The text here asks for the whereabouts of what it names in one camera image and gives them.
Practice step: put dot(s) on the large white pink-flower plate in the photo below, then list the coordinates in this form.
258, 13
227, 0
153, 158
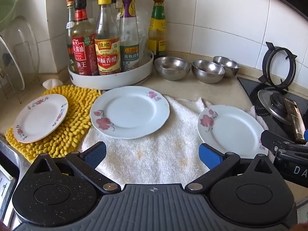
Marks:
131, 112

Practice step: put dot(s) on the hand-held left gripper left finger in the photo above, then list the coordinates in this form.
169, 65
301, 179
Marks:
96, 152

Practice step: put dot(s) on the white terry towel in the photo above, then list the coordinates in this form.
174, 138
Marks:
149, 154

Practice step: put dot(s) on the white two-tier condiment rack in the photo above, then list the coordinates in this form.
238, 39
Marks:
134, 73

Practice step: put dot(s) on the stainless steel bowl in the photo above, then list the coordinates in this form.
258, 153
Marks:
172, 67
208, 71
228, 65

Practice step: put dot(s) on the yellow chenille mat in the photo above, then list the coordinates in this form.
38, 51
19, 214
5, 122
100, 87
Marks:
77, 115

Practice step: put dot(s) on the brown ribbed object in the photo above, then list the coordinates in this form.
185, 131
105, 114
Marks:
294, 118

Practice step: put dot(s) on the medium white pink-flower plate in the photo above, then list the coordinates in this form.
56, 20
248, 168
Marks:
234, 132

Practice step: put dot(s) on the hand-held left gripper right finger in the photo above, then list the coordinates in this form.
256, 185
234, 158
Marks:
209, 155

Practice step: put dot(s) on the black glass gas stove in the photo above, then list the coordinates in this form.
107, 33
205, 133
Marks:
252, 93

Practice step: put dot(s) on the yellow-label green-neck bottle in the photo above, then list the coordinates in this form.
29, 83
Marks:
157, 31

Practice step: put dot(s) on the steel stove burner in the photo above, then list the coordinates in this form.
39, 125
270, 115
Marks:
267, 101

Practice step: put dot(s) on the red-cap bottle with white label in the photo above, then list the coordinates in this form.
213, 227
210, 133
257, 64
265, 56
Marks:
70, 16

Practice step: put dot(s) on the green plastic bowl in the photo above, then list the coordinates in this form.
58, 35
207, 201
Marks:
7, 9

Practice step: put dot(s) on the red-label soy sauce bottle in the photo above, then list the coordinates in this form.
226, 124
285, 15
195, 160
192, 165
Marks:
83, 53

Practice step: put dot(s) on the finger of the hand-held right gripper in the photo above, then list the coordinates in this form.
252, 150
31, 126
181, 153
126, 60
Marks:
274, 142
293, 154

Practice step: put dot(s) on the small plate with colourful flowers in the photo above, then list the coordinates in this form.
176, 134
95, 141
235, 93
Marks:
39, 119

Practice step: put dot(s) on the white garlic bulb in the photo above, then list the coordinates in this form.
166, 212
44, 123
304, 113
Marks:
50, 83

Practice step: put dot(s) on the yellow-cap vinegar bottle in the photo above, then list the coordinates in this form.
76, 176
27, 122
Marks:
107, 50

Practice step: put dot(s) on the clear glass lid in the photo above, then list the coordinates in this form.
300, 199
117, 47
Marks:
28, 45

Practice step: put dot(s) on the steel sink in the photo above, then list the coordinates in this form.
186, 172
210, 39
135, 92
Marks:
9, 154

